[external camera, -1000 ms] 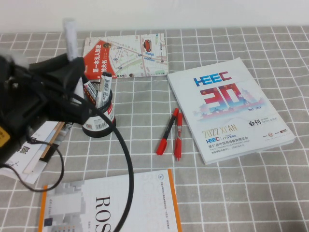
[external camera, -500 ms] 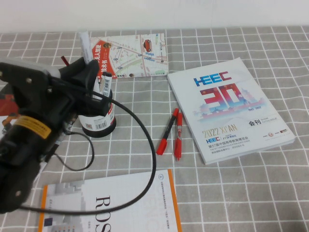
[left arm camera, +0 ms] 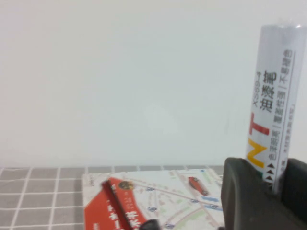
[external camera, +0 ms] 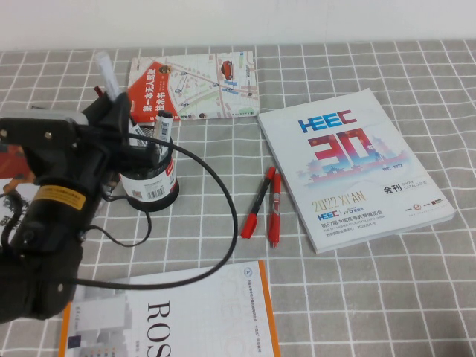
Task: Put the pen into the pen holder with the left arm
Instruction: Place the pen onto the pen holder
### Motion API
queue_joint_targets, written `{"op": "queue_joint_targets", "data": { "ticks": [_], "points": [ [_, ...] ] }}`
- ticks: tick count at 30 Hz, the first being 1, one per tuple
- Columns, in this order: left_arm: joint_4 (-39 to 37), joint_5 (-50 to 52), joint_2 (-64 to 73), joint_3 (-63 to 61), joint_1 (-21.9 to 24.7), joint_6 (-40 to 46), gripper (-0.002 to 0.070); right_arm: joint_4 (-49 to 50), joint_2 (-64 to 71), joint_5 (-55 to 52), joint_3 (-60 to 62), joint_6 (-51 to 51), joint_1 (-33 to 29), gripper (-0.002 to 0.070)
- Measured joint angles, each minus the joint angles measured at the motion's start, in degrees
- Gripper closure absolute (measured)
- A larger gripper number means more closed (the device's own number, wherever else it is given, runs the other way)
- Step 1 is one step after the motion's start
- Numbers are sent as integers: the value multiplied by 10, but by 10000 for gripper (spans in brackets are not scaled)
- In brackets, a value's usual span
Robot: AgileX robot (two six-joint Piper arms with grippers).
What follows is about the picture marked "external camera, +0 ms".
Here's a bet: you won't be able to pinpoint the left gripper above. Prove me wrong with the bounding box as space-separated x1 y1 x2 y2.
24 94 161 198

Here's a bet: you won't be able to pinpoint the all-white marker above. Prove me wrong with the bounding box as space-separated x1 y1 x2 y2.
93 51 120 101

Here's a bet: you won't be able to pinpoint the black marker with red caps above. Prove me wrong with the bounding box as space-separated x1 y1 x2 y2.
240 166 277 239

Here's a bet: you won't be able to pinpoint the red pen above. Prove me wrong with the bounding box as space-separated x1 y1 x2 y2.
266 173 283 251

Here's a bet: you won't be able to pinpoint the black mesh pen holder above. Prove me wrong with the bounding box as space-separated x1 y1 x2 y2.
118 124 180 212

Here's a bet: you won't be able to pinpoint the black-capped white marker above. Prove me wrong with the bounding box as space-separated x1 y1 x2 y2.
128 117 149 148
152 113 167 144
161 110 175 144

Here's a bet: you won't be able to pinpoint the brown and black booklet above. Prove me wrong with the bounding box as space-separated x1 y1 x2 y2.
100 174 126 204

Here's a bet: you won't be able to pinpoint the book with street map cover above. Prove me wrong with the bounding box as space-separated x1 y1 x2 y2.
126 51 260 122

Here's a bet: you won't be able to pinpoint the orange-edged white ROS book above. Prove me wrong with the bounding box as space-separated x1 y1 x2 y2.
57 260 280 357

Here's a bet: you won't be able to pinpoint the white HEEC show catalogue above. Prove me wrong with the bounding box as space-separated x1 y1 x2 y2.
257 88 457 255

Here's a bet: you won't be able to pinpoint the black camera cable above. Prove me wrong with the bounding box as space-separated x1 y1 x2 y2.
0 133 239 291

